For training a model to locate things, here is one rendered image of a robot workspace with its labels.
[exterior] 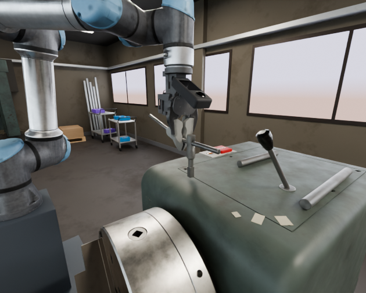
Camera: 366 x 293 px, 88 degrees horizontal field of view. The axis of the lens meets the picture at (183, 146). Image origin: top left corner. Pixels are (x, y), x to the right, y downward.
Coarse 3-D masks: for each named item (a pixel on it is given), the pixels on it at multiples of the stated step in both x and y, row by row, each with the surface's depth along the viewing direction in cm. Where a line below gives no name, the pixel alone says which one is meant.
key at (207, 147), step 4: (152, 116) 64; (156, 120) 62; (160, 124) 60; (164, 124) 59; (164, 128) 58; (184, 140) 50; (192, 144) 47; (196, 144) 46; (200, 144) 45; (204, 148) 44; (208, 148) 43; (212, 148) 42; (216, 148) 41; (216, 152) 41
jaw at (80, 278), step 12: (96, 240) 39; (84, 252) 37; (96, 252) 38; (84, 264) 38; (96, 264) 37; (108, 264) 38; (84, 276) 35; (96, 276) 36; (108, 276) 37; (84, 288) 35; (96, 288) 35; (108, 288) 36
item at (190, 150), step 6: (186, 138) 48; (192, 138) 48; (186, 144) 49; (186, 150) 49; (192, 150) 48; (186, 156) 50; (192, 156) 49; (192, 162) 50; (192, 168) 50; (192, 174) 51
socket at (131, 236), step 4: (136, 228) 36; (140, 228) 36; (132, 232) 35; (136, 232) 35; (140, 232) 35; (144, 232) 35; (128, 236) 34; (132, 236) 34; (136, 236) 35; (140, 236) 34; (144, 236) 34; (136, 240) 33
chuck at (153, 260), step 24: (144, 216) 40; (120, 240) 33; (144, 240) 33; (168, 240) 34; (120, 264) 29; (144, 264) 30; (168, 264) 30; (120, 288) 32; (144, 288) 27; (168, 288) 28; (192, 288) 29
